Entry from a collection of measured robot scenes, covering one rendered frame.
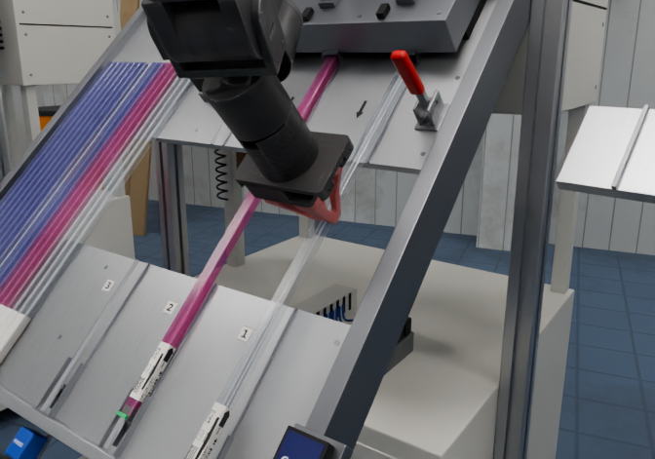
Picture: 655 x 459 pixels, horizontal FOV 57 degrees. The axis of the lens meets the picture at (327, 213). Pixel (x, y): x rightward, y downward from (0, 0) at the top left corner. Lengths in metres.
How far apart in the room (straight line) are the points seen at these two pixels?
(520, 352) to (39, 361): 0.63
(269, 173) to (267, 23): 0.15
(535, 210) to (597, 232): 2.92
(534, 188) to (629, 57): 2.82
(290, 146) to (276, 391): 0.22
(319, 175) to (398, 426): 0.42
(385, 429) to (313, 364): 0.29
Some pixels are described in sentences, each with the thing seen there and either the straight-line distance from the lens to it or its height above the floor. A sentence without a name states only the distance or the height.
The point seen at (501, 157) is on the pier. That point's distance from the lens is 3.44.
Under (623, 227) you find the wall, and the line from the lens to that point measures 3.75.
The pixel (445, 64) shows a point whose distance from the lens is 0.73.
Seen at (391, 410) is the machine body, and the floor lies 0.62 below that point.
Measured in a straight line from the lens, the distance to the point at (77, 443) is 0.66.
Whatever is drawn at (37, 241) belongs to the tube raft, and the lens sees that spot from 0.90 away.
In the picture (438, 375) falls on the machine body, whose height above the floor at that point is 0.62.
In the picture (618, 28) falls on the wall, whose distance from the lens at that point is 3.62.
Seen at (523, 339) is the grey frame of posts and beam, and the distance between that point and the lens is 0.90.
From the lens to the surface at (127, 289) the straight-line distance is 0.74.
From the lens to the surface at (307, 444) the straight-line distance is 0.48.
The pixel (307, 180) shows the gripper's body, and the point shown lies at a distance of 0.52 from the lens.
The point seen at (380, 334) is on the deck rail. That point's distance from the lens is 0.55.
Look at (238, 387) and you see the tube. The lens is 0.55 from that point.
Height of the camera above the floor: 1.09
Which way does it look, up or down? 15 degrees down
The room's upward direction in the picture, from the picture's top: straight up
